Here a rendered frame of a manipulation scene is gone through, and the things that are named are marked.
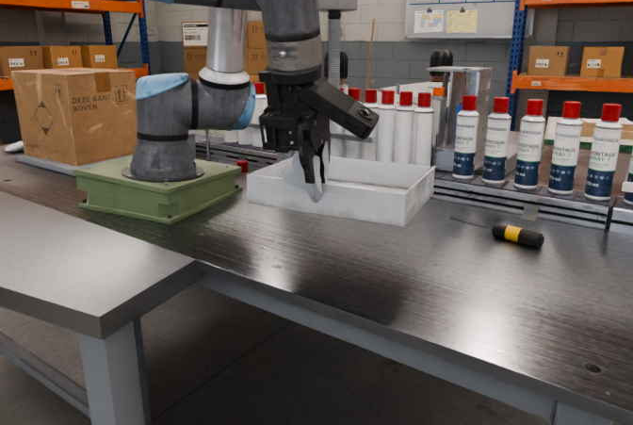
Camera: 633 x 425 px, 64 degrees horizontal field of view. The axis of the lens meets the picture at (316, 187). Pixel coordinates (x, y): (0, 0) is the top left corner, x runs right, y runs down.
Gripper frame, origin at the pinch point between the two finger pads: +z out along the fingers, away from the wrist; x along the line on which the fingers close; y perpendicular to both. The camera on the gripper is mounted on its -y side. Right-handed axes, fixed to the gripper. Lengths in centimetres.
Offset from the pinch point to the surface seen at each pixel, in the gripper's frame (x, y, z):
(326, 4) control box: -60, 19, -18
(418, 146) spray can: -55, -5, 16
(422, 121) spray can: -56, -6, 10
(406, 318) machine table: 9.9, -15.6, 13.1
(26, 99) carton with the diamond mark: -45, 115, 6
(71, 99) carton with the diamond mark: -42, 93, 4
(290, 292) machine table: 8.7, 3.1, 13.5
